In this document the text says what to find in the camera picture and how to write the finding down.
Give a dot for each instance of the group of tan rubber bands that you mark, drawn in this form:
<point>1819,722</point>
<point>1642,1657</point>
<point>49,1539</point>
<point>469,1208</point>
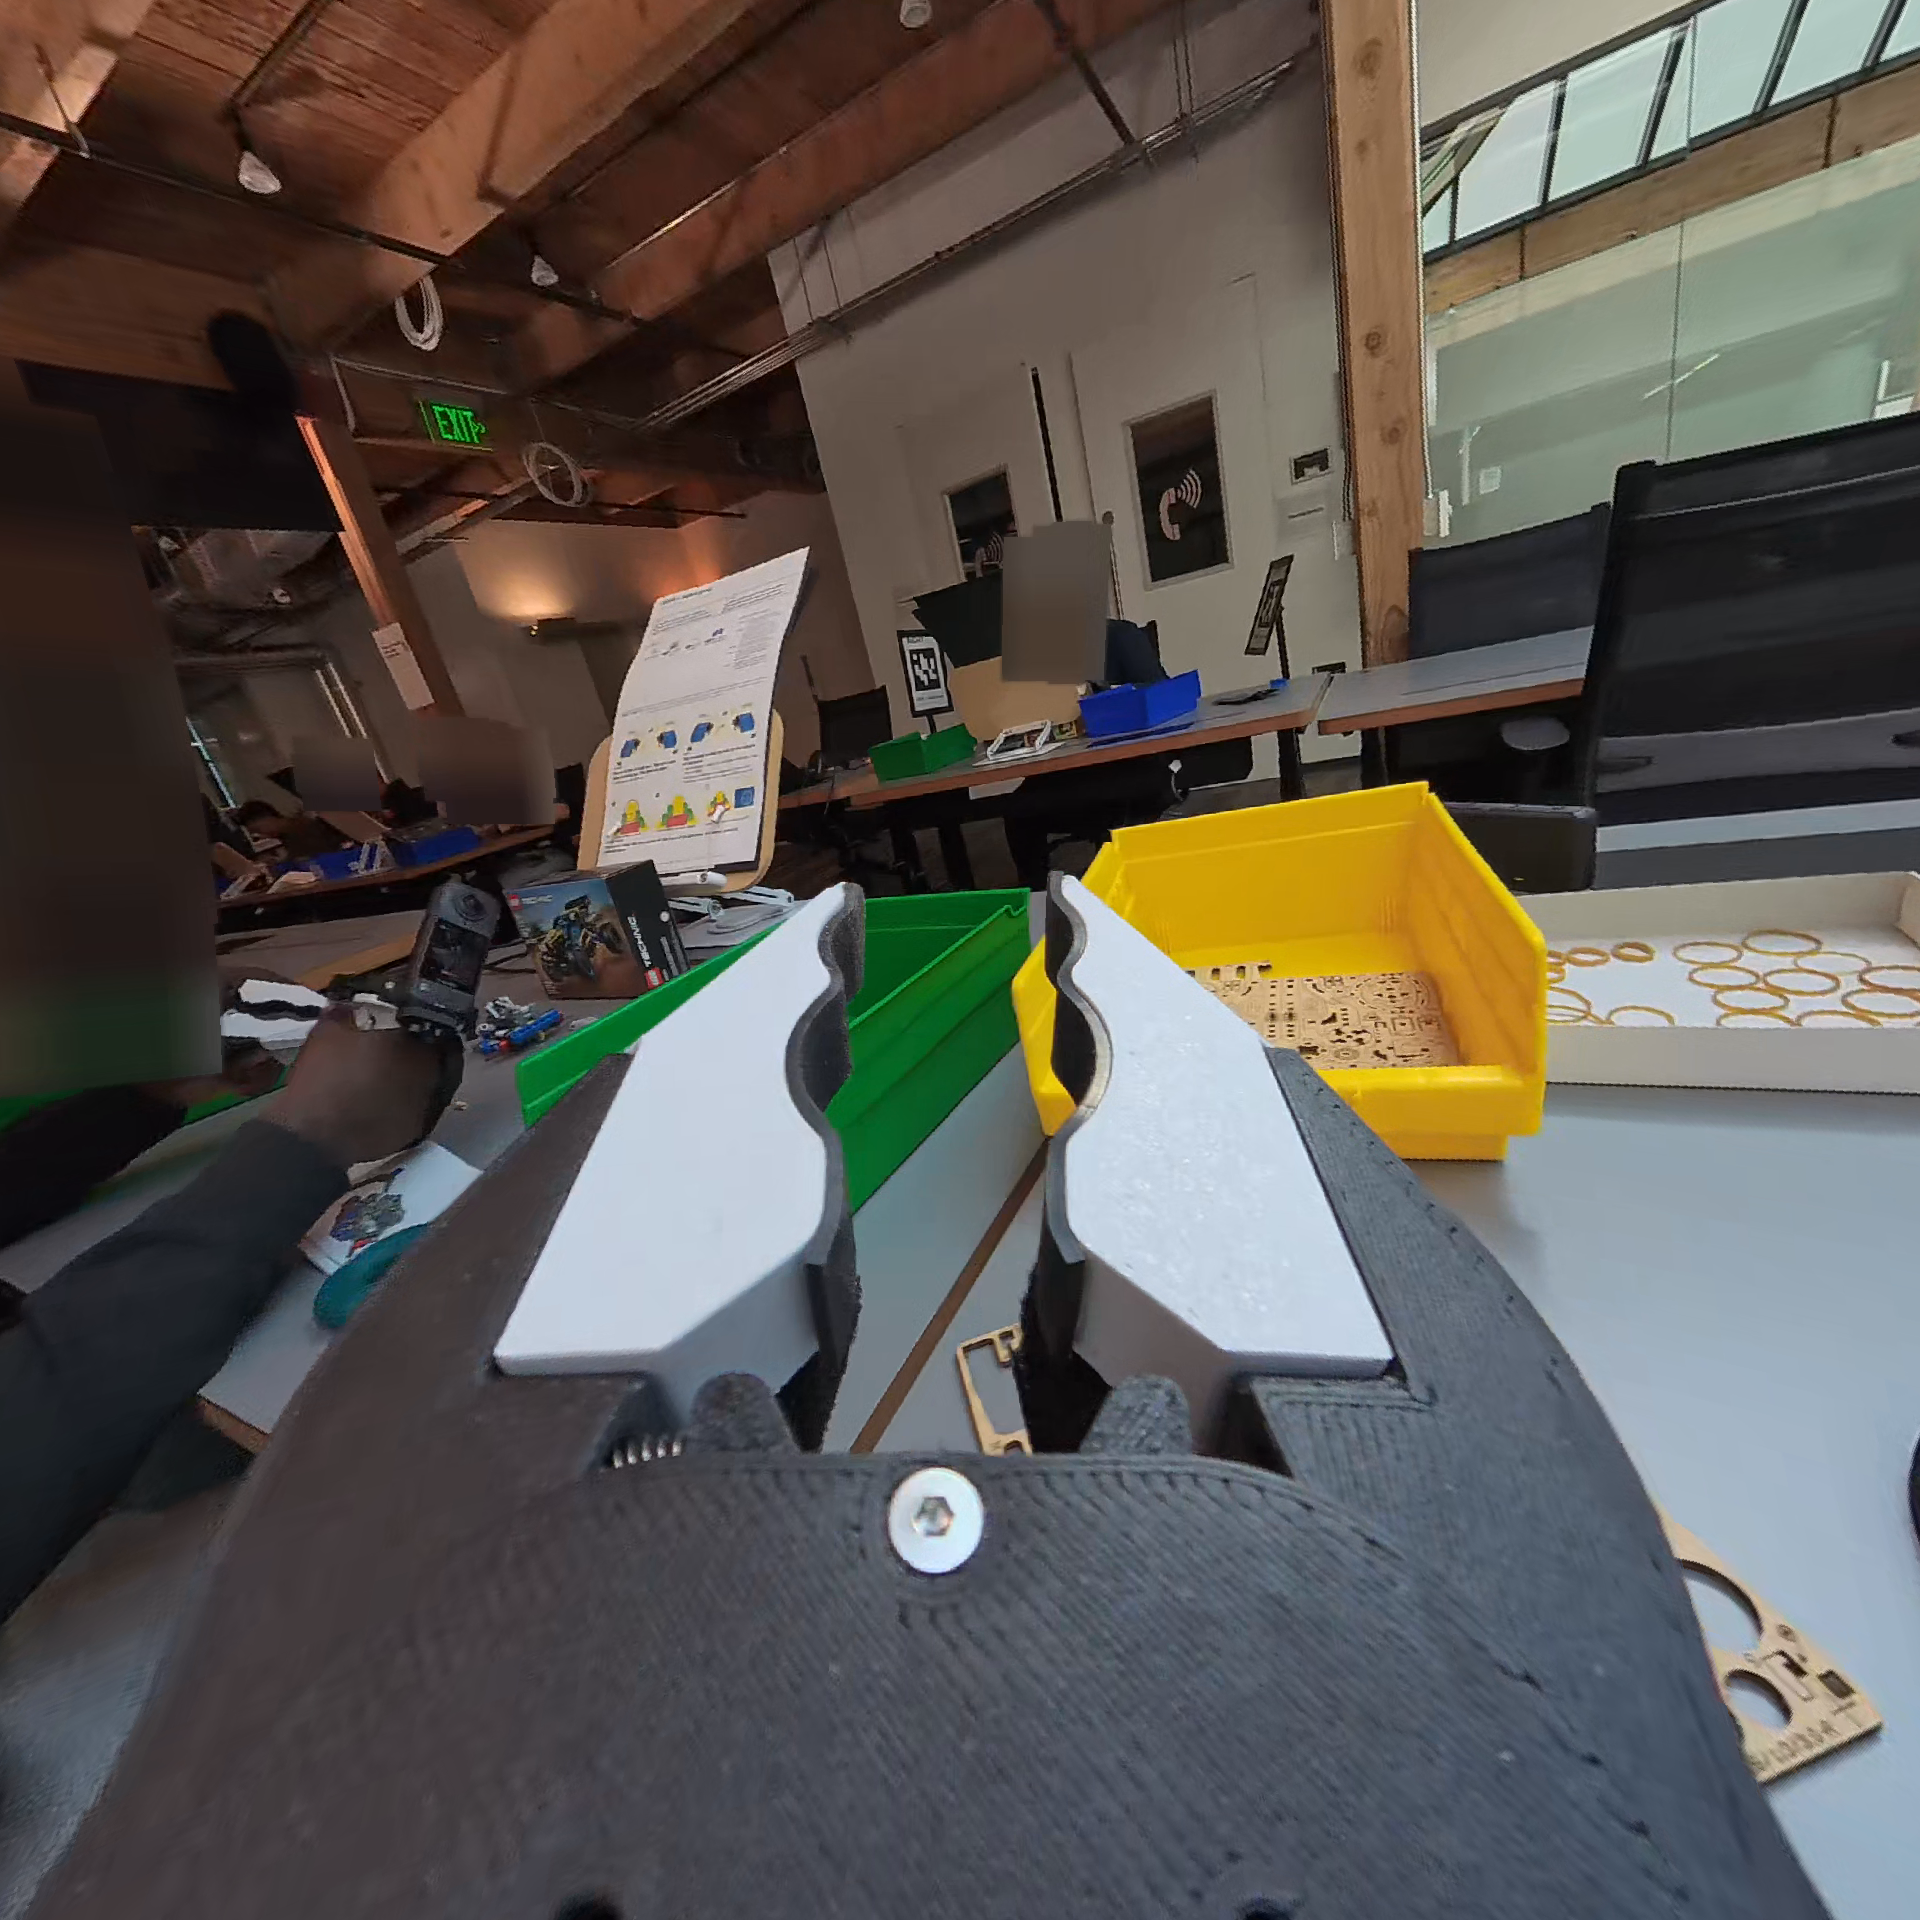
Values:
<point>1779,943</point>

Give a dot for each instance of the teal round object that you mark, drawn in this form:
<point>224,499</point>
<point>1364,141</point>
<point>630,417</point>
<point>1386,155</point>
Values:
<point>352,1290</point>

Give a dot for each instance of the black sign stand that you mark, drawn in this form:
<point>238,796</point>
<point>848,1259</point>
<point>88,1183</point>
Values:
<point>1275,596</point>

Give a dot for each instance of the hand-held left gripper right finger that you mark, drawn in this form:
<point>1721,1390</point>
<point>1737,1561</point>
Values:
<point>1215,1200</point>

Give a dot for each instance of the grey desk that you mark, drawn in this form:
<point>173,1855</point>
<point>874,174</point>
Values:
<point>1650,1271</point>

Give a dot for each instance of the black toy set box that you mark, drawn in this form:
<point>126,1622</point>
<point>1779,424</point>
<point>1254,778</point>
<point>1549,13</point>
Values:
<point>601,928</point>

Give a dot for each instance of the yellow plastic bin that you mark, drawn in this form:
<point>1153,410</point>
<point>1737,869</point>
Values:
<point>1353,837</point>

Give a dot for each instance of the background wooden desk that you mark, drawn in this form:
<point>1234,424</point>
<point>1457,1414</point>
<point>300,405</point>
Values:
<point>1078,744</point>

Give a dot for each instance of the plywood parts sheet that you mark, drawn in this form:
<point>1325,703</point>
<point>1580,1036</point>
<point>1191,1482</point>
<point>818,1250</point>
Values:
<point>1353,1020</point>
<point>1785,1723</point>

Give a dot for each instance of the small green plastic bin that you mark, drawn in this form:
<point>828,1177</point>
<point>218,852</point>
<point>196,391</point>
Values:
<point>921,751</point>

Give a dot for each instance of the white cardboard tray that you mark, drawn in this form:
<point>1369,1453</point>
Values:
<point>1721,1060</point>

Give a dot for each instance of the another person's forearm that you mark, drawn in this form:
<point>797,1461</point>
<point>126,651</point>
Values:
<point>150,1318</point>

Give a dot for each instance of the small toy brick pieces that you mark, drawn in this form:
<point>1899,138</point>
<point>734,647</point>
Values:
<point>522,1020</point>

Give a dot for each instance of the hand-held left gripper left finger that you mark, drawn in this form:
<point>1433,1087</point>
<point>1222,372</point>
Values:
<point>695,1200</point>

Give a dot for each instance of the small marker code sign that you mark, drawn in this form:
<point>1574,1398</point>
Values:
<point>930,678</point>

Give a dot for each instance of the phone icon door panel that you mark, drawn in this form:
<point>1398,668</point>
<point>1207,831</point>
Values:
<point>978,527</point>
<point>1179,494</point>

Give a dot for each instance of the green exit sign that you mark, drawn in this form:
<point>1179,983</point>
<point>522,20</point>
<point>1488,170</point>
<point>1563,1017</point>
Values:
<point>452,423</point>

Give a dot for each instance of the blue plastic bin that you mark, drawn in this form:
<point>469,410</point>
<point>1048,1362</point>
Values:
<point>1141,703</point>
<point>375,857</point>

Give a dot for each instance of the printed card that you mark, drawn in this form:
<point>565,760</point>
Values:
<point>375,1208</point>

